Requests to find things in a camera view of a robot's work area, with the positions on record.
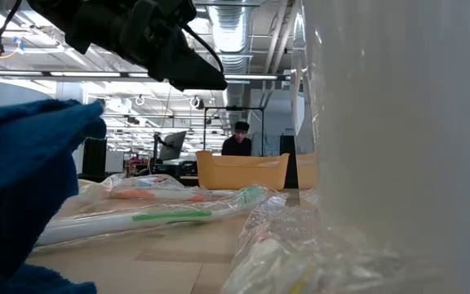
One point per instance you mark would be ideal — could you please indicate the person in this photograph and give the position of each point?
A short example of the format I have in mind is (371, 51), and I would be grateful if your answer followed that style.
(237, 145)

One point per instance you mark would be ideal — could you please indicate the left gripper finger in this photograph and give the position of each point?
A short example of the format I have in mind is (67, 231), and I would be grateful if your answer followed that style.
(194, 75)

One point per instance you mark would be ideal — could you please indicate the grey monitor on arm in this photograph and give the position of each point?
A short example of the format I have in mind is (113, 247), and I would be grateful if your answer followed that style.
(173, 145)

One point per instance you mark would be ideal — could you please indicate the green toothbrush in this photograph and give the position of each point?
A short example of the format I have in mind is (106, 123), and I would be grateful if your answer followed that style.
(169, 215)

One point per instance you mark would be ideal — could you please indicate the black cabinet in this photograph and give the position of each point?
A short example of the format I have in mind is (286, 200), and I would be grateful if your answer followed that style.
(288, 159)
(94, 157)

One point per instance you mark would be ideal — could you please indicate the black ceiling light rail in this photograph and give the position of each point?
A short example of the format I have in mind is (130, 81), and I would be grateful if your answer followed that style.
(96, 74)

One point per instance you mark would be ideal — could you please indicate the orange plastic bin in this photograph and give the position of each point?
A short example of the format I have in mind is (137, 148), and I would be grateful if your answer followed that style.
(243, 169)

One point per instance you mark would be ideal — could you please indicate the white plastic bin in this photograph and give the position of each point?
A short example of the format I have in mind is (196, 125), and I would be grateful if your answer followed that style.
(6, 92)
(402, 143)

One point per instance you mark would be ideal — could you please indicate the blue folded cloth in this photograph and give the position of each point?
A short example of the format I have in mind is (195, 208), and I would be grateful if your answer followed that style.
(14, 171)

